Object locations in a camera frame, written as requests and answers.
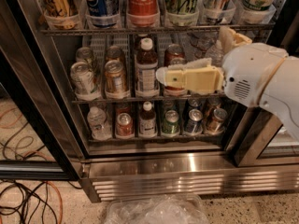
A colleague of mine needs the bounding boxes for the clear water bottle middle shelf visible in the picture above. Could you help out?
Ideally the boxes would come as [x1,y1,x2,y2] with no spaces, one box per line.
[205,40,224,67]

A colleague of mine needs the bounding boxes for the blue pepsi can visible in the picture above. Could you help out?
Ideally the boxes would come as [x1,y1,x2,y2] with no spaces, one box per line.
[86,0,119,28]

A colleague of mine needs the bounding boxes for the silver can shelf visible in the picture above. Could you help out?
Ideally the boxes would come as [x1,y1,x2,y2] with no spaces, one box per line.
[76,47,94,66]
[70,62,100,101]

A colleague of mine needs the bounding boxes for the red can bottom shelf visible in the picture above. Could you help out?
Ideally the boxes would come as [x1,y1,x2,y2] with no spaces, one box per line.
[116,113,134,136]

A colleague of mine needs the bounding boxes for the brown tea bottle shelf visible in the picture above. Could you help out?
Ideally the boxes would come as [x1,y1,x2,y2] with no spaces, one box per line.
[139,101,156,137]
[135,38,159,97]

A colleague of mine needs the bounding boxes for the silver can middle shelf rear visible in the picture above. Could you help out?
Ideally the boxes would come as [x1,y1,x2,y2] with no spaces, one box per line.
[76,47,94,66]

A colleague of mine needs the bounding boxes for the red coke can top shelf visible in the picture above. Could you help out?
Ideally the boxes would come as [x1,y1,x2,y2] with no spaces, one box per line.
[128,0,158,27]

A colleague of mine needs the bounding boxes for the orange can middle shelf rear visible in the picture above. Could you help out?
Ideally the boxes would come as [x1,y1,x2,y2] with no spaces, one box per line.
[106,46,125,63]

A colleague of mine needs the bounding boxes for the blue can shelf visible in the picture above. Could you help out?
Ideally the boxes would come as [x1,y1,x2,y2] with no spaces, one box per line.
[186,98,202,110]
[184,109,203,133]

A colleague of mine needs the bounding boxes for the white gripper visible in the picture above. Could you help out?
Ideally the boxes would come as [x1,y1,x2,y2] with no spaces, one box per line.
[156,26,288,107]

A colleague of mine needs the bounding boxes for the clear water bottle bottom shelf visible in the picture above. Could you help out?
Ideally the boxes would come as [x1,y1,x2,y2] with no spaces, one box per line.
[87,106,111,141]

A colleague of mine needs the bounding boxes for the clear plastic bag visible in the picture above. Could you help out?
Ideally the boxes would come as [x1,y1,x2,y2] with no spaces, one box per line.
[104,194,209,224]

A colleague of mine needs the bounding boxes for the clear water bottle shelf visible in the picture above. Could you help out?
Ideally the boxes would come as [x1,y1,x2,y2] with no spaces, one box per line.
[205,40,224,67]
[87,106,111,141]

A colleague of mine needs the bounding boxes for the green can bottom shelf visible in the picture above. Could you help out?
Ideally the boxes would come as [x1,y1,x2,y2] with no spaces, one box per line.
[162,110,179,135]

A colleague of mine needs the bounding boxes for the yellow can top shelf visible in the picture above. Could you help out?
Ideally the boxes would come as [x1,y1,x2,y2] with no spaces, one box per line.
[44,0,78,30]

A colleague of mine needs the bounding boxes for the blue can bottom shelf rear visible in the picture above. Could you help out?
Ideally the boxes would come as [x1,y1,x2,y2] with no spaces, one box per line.
[186,98,202,110]

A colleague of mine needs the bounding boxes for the stainless steel glass-door fridge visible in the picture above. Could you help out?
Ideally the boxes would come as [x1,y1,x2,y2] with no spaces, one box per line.
[0,0,299,203]

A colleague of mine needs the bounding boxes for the red coke can middle rear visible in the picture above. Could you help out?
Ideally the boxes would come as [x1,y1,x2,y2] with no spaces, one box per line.
[164,44,185,65]

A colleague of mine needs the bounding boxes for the brown tea bottle bottom shelf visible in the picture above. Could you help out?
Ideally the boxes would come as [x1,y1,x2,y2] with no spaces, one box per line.
[139,101,156,137]

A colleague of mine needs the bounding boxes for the orange can middle shelf front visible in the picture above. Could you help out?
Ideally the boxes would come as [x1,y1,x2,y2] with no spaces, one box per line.
[105,60,127,93]

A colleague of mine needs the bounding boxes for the black and orange floor cables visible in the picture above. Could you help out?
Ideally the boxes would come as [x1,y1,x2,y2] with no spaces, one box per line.
[0,107,82,224]

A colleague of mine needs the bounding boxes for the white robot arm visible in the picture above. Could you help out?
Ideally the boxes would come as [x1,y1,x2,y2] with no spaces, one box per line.
[156,26,299,140]

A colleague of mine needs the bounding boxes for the blue can bottom shelf front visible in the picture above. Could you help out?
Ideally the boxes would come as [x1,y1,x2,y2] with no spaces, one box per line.
[184,109,203,133]

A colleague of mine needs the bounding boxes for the brown tea bottle middle shelf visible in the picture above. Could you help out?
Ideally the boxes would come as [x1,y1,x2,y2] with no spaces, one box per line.
[135,38,159,97]

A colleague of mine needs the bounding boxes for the silver can middle shelf front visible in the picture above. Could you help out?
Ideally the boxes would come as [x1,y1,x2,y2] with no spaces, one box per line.
[70,62,100,101]

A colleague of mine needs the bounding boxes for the orange can shelf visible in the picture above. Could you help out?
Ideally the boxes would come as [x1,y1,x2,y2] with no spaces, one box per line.
[105,60,127,93]
[106,46,125,63]

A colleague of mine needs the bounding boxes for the red coke can middle front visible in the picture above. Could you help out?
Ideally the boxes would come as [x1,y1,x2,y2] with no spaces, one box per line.
[164,57,187,96]

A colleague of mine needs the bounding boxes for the gold can bottom shelf front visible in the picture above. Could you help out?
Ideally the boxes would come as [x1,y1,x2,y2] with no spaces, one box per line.
[206,108,227,134]

